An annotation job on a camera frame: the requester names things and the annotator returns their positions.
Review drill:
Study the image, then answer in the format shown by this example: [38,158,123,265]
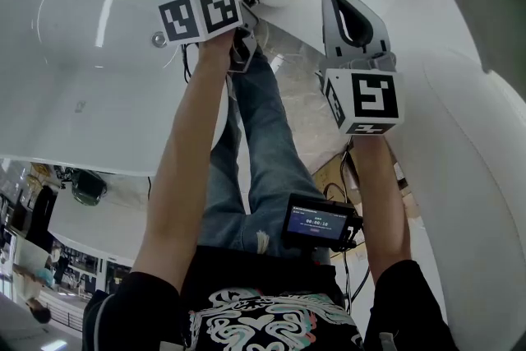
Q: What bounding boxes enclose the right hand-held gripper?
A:
[321,0,406,136]

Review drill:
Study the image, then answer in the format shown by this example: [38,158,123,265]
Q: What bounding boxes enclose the black patterned t-shirt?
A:
[81,246,458,351]

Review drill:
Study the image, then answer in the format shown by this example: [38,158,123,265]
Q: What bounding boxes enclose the person's left forearm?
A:
[131,32,240,301]

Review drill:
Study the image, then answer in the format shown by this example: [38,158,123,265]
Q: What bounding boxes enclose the white table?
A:
[47,159,154,261]

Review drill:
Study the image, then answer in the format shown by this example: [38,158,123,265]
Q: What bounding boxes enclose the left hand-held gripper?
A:
[158,0,275,73]

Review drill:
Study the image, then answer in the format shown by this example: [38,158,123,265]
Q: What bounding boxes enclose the person's blue jeans legs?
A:
[196,44,330,261]

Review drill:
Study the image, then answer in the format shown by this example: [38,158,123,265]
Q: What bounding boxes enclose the person's right forearm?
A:
[350,133,413,289]

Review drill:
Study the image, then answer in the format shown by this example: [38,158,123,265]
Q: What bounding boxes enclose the white oval bathtub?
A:
[0,0,256,178]

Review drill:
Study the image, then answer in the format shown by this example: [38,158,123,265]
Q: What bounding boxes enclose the green and black helmet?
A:
[71,169,108,207]

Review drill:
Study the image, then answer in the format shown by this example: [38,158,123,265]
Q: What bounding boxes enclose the small black display screen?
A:
[283,192,365,252]

